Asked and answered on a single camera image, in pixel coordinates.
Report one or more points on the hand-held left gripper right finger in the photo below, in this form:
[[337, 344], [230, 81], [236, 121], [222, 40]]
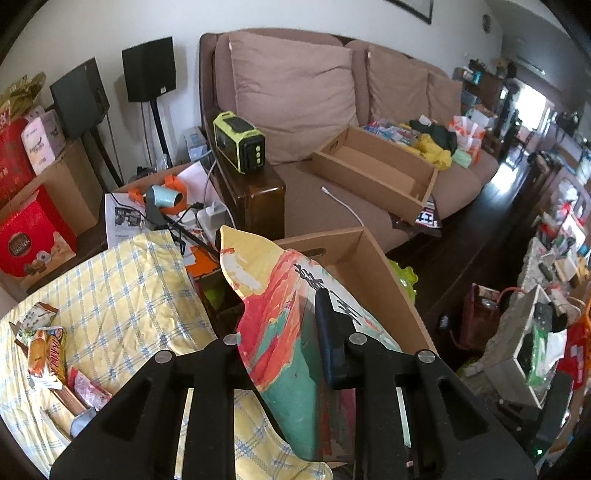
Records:
[[328, 337]]

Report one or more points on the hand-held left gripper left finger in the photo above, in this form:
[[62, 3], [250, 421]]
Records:
[[217, 364]]

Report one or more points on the painted paper hand fan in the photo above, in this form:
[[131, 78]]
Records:
[[277, 323]]

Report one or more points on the deep cardboard box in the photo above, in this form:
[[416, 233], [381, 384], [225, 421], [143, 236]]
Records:
[[369, 258]]

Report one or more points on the pink packet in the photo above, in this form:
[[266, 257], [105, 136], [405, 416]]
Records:
[[87, 390]]

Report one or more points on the yellow plaid tablecloth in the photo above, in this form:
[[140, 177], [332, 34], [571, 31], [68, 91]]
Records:
[[138, 300]]

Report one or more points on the brown sofa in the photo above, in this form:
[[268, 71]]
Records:
[[323, 221]]

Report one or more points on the white power strip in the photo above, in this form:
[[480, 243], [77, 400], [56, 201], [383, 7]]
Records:
[[214, 214]]

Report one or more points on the red floor bag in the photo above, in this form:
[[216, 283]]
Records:
[[478, 318]]

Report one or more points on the white printed leaflet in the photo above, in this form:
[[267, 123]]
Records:
[[122, 221]]

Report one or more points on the shallow cardboard box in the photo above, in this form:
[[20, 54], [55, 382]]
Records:
[[369, 166]]

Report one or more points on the light blue hair dryer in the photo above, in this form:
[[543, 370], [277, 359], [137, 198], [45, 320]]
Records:
[[166, 196]]

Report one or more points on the white storage crate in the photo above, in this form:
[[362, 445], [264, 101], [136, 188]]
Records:
[[512, 364]]

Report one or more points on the green pea snack packet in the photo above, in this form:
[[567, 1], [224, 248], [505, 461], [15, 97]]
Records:
[[34, 318]]

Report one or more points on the green portable radio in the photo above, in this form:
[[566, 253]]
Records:
[[238, 141]]

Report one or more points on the red gift box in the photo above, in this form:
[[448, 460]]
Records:
[[32, 235]]

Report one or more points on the dark green cloth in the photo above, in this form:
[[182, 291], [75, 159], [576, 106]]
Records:
[[436, 134]]

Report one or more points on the large brown carton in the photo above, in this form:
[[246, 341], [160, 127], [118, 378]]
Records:
[[69, 184]]

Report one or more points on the orange and white bag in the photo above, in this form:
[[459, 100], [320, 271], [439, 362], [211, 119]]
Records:
[[466, 138]]

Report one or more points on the large brown cushion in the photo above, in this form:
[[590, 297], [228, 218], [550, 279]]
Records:
[[291, 97]]

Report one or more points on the small brown cushion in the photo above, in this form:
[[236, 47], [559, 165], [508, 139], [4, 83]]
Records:
[[443, 97], [397, 87]]

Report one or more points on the white and pink box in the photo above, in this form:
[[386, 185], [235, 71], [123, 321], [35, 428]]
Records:
[[44, 141]]

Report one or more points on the red gift bag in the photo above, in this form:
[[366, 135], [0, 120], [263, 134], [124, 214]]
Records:
[[14, 157]]

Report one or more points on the black speaker on stand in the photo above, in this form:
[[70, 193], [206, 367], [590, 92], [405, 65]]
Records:
[[78, 97], [147, 69]]

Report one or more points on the gold paper bag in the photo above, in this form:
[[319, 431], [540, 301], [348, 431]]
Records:
[[21, 99]]

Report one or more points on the framed ink painting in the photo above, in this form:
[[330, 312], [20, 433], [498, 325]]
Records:
[[413, 7]]

